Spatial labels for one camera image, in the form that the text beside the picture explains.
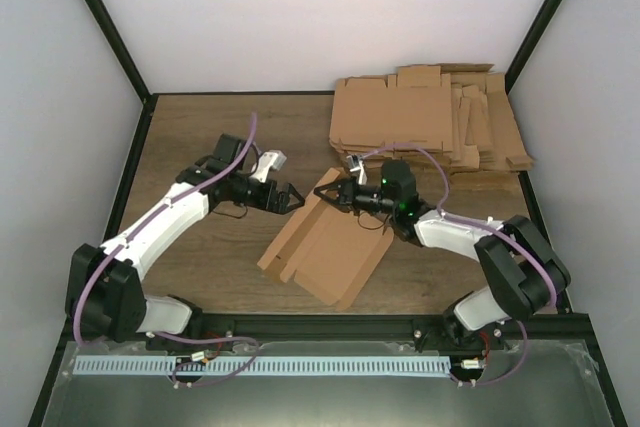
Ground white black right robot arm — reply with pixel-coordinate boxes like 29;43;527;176
314;160;571;350

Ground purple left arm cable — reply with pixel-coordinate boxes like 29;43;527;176
72;112;261;391

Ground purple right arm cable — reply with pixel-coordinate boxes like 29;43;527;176
362;142;559;388

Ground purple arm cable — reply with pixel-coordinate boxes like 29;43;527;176
72;112;261;391
362;142;559;388

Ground stack of flat cardboard blanks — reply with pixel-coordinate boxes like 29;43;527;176
329;64;533;172

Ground grey metal front plate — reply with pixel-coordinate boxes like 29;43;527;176
43;341;614;426

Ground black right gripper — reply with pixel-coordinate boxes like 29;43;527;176
315;177;398;218

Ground cardboard box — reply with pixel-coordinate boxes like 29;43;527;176
257;193;394;311

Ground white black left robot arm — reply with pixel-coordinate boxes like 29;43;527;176
65;134;305;351

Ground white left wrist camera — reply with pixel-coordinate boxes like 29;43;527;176
250;150;287;183

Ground light blue slotted cable duct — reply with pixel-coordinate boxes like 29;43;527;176
72;355;451;377

